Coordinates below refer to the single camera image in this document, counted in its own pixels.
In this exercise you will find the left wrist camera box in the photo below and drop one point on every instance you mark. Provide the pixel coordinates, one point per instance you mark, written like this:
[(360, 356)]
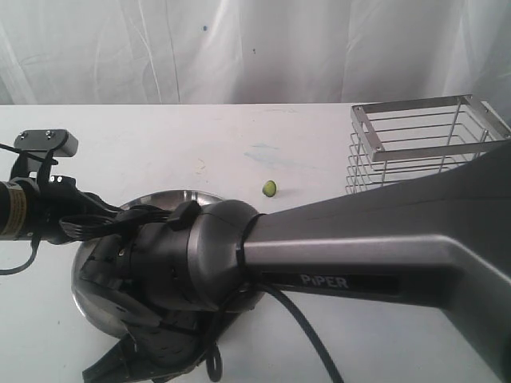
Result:
[(60, 142)]

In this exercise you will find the wire metal utensil rack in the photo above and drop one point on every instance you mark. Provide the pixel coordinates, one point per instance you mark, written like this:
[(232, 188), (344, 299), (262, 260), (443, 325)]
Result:
[(403, 140)]

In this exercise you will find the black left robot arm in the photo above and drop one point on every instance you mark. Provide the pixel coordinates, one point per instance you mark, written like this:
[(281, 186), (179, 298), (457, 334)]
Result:
[(13, 207)]

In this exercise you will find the round steel plate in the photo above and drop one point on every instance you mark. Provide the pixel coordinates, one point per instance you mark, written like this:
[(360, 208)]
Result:
[(187, 197)]

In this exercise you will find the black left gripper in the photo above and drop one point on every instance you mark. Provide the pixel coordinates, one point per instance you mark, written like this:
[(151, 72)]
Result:
[(49, 203)]

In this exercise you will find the white backdrop curtain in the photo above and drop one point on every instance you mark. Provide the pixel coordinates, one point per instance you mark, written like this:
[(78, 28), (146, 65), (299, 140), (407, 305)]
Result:
[(223, 52)]

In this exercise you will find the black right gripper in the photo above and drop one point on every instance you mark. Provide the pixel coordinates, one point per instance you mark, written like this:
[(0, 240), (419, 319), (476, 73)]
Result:
[(176, 348)]

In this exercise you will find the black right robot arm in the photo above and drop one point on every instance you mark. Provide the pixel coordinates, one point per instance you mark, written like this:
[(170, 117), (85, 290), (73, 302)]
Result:
[(441, 241)]

